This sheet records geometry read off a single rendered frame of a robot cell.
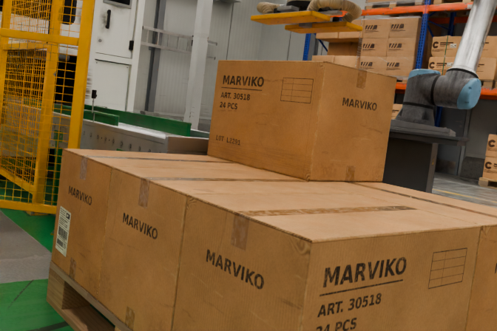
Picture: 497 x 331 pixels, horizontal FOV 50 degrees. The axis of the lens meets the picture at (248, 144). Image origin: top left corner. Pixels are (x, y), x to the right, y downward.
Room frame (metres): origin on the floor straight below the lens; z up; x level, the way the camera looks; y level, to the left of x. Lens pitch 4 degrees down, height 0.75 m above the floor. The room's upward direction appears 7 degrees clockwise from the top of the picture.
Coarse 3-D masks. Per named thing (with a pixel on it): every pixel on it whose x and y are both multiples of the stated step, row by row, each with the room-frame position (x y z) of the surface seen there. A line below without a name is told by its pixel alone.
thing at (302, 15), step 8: (304, 8) 1.99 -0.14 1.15; (256, 16) 2.13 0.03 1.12; (264, 16) 2.09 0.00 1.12; (272, 16) 2.05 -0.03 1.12; (280, 16) 2.02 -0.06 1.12; (288, 16) 1.99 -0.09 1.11; (296, 16) 1.96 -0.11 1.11; (304, 16) 1.93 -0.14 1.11; (312, 16) 1.91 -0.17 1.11; (320, 16) 1.93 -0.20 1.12; (328, 16) 1.95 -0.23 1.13
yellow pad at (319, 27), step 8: (296, 24) 2.23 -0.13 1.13; (312, 24) 2.15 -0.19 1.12; (320, 24) 2.12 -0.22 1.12; (328, 24) 2.09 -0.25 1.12; (336, 24) 2.06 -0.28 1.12; (344, 24) 2.03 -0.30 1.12; (352, 24) 2.04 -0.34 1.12; (296, 32) 2.31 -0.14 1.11; (304, 32) 2.28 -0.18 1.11; (312, 32) 2.25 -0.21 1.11; (320, 32) 2.22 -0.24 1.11; (328, 32) 2.20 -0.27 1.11; (336, 32) 2.18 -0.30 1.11
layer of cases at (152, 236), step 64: (64, 192) 1.77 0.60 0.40; (128, 192) 1.42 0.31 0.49; (192, 192) 1.23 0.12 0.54; (256, 192) 1.36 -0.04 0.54; (320, 192) 1.51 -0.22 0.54; (384, 192) 1.69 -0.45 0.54; (64, 256) 1.73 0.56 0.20; (128, 256) 1.39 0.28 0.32; (192, 256) 1.17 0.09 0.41; (256, 256) 1.00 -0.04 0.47; (320, 256) 0.92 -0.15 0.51; (384, 256) 1.04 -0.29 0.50; (448, 256) 1.20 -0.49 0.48; (128, 320) 1.36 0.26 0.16; (192, 320) 1.14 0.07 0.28; (256, 320) 0.99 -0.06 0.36; (320, 320) 0.93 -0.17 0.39; (384, 320) 1.06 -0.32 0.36; (448, 320) 1.22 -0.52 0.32
